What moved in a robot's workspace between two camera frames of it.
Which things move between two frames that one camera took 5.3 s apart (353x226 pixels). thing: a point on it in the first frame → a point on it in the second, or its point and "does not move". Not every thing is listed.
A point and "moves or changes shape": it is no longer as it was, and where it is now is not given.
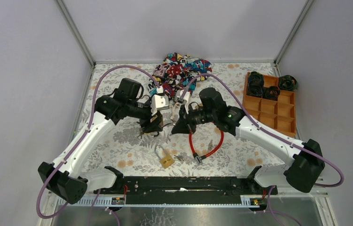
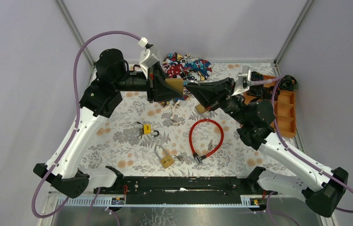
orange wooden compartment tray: [279, 116] does not move
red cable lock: [198, 159] does not move
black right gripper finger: [181, 126] → [209, 95]
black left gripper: [151, 123] → [151, 86]
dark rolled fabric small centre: [271, 92] does not move
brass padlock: [167, 160] does not move
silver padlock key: [180, 157] does not move
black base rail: [188, 189] does not move
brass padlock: [161, 119] moves or changes shape
